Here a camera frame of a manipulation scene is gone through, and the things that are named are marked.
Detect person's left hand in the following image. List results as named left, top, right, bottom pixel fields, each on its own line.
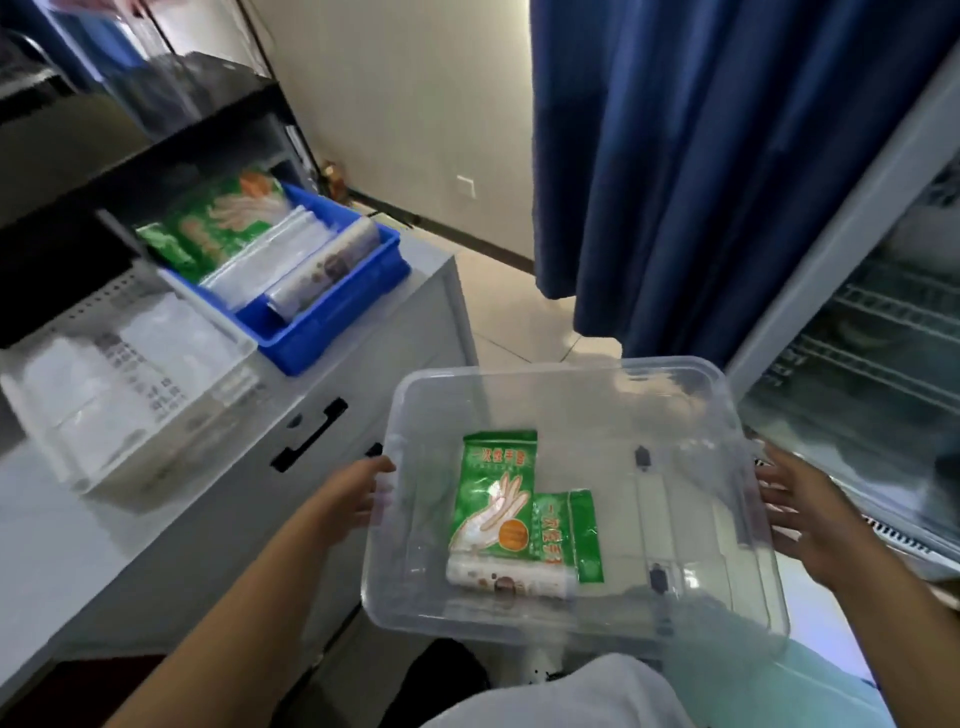
left=313, top=455, right=397, bottom=549

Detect person's right hand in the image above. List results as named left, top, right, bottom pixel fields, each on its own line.
left=753, top=441, right=871, bottom=591

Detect clear plastic storage bin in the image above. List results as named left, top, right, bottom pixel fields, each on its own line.
left=360, top=355, right=792, bottom=663

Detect person's left forearm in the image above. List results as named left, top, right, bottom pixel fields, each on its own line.
left=103, top=504, right=354, bottom=728

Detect person's right forearm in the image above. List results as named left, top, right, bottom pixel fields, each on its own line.
left=823, top=534, right=960, bottom=728

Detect large green glove packet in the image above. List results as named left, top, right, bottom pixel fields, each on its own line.
left=448, top=429, right=540, bottom=562

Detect grey metal cabinet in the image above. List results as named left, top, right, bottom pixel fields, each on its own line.
left=0, top=225, right=481, bottom=710

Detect white printed bag roll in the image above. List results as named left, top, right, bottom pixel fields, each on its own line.
left=445, top=553, right=579, bottom=601

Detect glass door refrigerator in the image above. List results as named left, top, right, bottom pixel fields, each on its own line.
left=723, top=45, right=960, bottom=582

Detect blue plastic bin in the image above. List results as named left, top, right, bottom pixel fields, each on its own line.
left=153, top=182, right=411, bottom=378

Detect person's light trousers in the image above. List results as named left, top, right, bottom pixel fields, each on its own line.
left=663, top=637, right=897, bottom=728

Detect small green glove packet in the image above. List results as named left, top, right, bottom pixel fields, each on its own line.
left=531, top=489, right=606, bottom=585

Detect clear wrapped bag roll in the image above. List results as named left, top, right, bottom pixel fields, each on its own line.
left=266, top=216, right=383, bottom=324

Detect stack of clear plastic bags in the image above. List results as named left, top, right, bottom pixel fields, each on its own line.
left=198, top=207, right=337, bottom=312

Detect white perforated plastic basket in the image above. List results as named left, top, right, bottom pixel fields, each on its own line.
left=0, top=266, right=260, bottom=496

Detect stack of white plastic bags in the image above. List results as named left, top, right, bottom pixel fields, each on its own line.
left=21, top=291, right=241, bottom=481

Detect person's white shirt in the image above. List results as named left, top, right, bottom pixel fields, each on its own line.
left=420, top=652, right=699, bottom=728

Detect green glove packets pile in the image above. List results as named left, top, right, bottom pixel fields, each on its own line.
left=135, top=169, right=295, bottom=285

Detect blue curtain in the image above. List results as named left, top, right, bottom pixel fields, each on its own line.
left=529, top=0, right=960, bottom=370

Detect black shelf unit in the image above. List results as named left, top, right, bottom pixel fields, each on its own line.
left=0, top=51, right=316, bottom=350

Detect black cabinet handle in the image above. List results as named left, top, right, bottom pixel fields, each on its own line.
left=270, top=397, right=350, bottom=474

